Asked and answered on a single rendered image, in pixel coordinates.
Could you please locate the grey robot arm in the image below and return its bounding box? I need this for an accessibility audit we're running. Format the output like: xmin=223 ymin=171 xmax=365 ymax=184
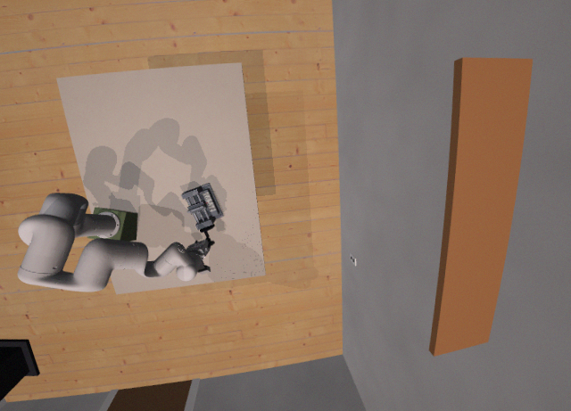
xmin=18 ymin=193 xmax=211 ymax=292

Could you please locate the grey metal bench vise with handwheel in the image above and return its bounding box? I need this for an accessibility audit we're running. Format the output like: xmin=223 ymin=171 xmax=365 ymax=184
xmin=181 ymin=183 xmax=224 ymax=237

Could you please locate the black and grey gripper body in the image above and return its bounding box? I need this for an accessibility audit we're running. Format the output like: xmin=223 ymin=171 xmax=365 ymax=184
xmin=186 ymin=240 xmax=211 ymax=258

